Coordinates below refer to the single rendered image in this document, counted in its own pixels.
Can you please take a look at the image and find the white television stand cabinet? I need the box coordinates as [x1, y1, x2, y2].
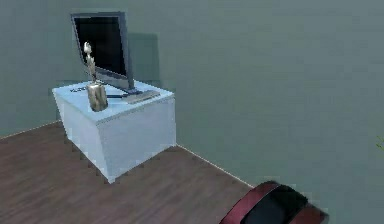
[52, 79, 177, 185]

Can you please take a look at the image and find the red and black bin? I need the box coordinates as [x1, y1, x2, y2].
[219, 180, 330, 224]

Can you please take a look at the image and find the gold statue on block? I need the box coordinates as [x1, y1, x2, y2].
[83, 41, 109, 113]

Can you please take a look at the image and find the grey flat screen television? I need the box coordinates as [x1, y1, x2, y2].
[70, 11, 161, 105]

